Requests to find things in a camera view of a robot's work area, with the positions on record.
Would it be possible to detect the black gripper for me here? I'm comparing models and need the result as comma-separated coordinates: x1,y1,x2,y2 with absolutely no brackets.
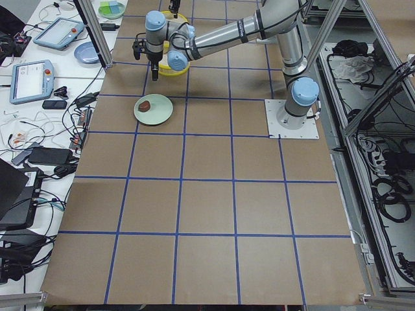
169,0,180,18
132,38,163,81

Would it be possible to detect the brown steamed bun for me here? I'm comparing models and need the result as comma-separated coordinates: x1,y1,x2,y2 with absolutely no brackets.
138,100,151,112

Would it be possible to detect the yellow steamer basket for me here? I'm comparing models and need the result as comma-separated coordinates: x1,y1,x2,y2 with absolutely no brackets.
161,10,189,24
159,49,189,76

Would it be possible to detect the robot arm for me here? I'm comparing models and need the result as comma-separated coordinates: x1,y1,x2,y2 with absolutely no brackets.
132,1,311,98

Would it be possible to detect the green plate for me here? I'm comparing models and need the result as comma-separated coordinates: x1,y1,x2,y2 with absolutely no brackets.
134,94,173,126

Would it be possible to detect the green bowl with blocks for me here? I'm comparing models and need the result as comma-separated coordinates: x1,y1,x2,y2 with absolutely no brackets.
98,1,126,19

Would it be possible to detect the blue plate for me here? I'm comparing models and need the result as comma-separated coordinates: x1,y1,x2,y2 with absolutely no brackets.
74,41,99,64

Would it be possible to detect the teach pendant far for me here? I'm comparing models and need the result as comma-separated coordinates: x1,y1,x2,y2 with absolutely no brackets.
33,17,84,51

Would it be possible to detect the teach pendant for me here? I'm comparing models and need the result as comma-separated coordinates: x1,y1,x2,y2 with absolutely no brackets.
10,60,54,105
33,17,84,51

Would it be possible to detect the teach pendant near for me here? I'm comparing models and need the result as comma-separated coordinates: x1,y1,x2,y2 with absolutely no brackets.
10,60,54,105

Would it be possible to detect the black power brick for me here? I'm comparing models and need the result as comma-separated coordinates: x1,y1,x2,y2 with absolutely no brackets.
28,147,73,165

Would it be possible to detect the black laptop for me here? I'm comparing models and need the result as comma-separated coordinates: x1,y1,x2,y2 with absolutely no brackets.
1,160,43,231

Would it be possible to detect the aluminium frame post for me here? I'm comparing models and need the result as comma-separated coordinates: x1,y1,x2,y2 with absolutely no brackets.
74,0,113,70

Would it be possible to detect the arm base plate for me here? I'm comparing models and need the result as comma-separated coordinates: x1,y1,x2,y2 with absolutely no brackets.
265,99,319,140

